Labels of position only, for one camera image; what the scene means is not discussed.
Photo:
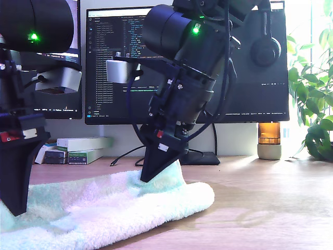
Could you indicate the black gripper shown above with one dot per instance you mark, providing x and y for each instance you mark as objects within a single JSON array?
[{"x": 182, "y": 104}]

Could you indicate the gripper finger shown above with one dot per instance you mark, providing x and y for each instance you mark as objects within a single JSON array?
[{"x": 15, "y": 177}]

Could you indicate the pastel printed tea towel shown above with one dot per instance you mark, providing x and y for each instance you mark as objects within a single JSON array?
[{"x": 117, "y": 203}]

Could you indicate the small white box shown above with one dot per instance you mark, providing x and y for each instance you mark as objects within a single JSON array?
[{"x": 41, "y": 155}]

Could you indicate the small dark box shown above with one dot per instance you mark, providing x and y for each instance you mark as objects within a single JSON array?
[{"x": 54, "y": 157}]

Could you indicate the green and white box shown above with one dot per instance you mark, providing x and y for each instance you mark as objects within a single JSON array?
[{"x": 78, "y": 157}]

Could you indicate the long white box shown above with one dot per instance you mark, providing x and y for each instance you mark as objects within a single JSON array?
[{"x": 86, "y": 143}]

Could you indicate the black monitor showing terminal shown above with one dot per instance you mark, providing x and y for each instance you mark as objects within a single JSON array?
[{"x": 65, "y": 104}]

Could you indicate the black Huawei monitor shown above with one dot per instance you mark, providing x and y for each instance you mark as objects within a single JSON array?
[{"x": 247, "y": 91}]

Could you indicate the amber glass jar grey base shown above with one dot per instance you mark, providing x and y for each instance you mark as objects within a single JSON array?
[{"x": 269, "y": 135}]

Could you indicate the small white blue object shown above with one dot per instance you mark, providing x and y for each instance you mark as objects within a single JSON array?
[{"x": 286, "y": 133}]

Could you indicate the black headphones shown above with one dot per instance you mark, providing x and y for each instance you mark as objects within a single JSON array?
[{"x": 265, "y": 53}]

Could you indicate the green leafy houseplant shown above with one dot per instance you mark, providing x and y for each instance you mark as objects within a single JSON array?
[{"x": 317, "y": 140}]

